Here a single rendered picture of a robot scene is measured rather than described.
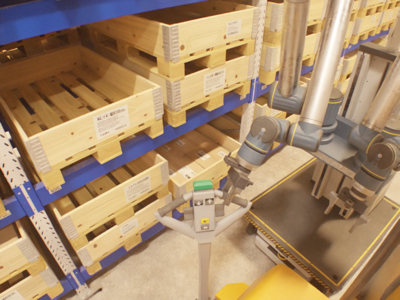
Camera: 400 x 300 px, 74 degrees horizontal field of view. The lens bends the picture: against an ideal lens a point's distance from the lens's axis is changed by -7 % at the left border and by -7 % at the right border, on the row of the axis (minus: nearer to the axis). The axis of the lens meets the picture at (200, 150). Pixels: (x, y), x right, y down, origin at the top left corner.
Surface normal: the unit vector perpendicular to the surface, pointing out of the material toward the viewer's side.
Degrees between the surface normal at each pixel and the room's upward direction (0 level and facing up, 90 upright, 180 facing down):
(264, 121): 55
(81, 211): 90
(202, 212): 74
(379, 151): 65
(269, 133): 61
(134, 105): 90
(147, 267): 0
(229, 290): 22
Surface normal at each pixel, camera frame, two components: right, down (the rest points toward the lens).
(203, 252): 0.14, 0.61
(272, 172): 0.00, -0.78
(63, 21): 0.67, 0.46
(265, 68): -0.75, 0.41
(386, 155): -0.77, -0.03
